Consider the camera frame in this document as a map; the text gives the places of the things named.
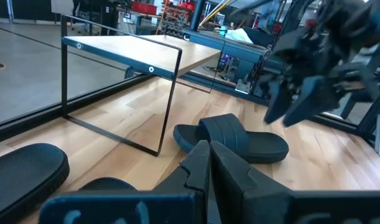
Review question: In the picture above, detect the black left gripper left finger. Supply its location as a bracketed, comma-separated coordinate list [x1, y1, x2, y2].
[39, 139, 212, 224]

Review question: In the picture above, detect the white cloth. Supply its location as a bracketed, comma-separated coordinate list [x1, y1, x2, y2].
[225, 28, 254, 45]

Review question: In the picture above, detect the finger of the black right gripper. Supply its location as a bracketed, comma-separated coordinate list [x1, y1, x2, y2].
[282, 76, 343, 128]
[264, 77, 299, 125]

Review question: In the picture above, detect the wooden shelf black metal frame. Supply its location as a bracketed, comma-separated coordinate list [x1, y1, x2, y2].
[60, 14, 222, 157]

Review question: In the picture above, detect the red storage bin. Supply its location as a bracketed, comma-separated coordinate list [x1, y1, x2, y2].
[131, 1, 158, 16]

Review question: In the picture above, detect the black round pole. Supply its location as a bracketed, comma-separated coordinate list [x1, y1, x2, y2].
[189, 0, 206, 32]

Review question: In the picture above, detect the grey desk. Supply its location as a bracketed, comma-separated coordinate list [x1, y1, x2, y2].
[181, 27, 273, 82]

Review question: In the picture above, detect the black slide sandal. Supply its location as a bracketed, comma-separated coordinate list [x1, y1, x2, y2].
[0, 142, 70, 224]
[173, 113, 290, 164]

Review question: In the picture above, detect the yellow pole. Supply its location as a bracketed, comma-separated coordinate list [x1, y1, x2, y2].
[198, 0, 231, 28]

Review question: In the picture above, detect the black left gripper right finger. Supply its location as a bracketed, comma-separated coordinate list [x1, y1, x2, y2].
[210, 140, 380, 224]

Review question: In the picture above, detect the black aluminium table frame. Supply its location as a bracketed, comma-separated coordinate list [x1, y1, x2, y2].
[0, 73, 380, 147]

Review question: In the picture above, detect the white corner bracket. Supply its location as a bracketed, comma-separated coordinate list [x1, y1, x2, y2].
[234, 78, 251, 95]

